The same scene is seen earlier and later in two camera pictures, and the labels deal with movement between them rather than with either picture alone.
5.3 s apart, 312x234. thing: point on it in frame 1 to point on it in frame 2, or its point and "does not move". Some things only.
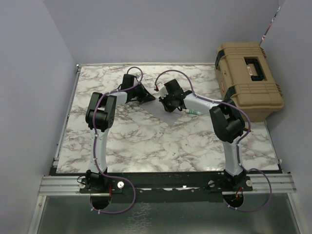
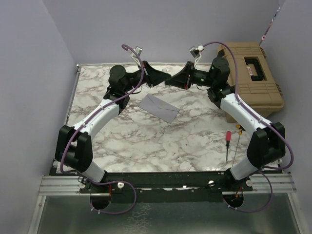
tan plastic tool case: (245, 78) does not move
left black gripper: (145, 95) to (152, 76)
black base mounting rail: (165, 187) does not move
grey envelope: (156, 107) does not move
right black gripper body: (168, 103) to (194, 74)
